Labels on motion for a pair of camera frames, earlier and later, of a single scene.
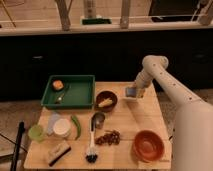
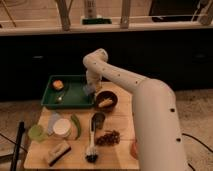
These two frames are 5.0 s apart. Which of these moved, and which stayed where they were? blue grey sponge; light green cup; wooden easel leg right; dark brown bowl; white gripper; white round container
Moved: blue grey sponge; white gripper
Stayed: wooden easel leg right; dark brown bowl; light green cup; white round container
